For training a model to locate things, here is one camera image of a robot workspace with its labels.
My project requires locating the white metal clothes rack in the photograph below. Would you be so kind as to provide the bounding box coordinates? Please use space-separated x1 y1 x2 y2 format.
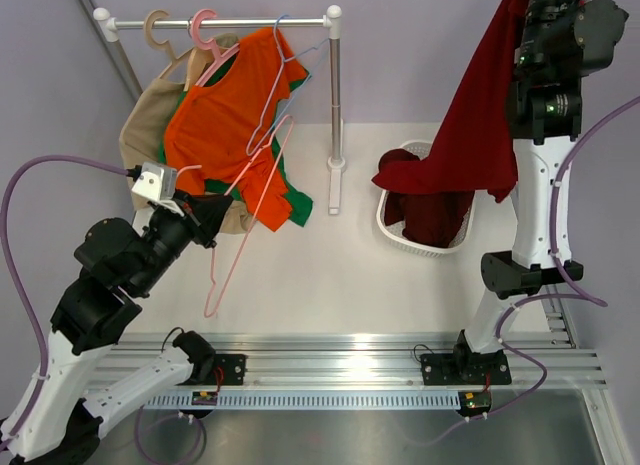
92 5 346 216

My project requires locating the white slotted cable duct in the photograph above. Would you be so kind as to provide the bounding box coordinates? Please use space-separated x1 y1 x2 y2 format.
145 390 461 411

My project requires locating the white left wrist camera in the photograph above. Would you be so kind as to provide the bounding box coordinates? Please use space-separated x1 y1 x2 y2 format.
129 162 184 216

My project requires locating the dark red t shirt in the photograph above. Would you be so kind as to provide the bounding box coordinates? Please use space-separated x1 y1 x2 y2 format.
372 0 528 202

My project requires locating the pink plastic hanger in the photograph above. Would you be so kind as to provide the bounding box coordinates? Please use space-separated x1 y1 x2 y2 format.
185 9 240 90
203 114 295 319

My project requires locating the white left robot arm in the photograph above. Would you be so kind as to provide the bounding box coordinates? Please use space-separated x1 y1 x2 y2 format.
1 191 233 464

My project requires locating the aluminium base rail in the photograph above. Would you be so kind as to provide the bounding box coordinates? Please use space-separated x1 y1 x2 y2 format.
63 332 609 389

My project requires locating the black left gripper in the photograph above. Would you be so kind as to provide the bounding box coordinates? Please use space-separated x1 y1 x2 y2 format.
131 188 234 295

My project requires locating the dark red shirt in basket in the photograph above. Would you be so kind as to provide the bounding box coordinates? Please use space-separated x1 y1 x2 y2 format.
378 148 475 248

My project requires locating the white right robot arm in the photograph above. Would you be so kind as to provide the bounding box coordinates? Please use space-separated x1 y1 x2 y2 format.
443 0 629 386

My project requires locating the orange t shirt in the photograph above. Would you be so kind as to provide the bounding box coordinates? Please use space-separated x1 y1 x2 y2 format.
164 28 292 231

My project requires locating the beige wooden hanger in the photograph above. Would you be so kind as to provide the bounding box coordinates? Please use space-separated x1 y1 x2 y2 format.
144 9 194 81

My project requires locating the white plastic laundry basket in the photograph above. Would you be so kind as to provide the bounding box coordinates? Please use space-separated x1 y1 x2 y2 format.
378 140 475 256

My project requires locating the beige t shirt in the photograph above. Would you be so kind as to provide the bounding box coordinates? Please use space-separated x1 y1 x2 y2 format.
119 33 251 235

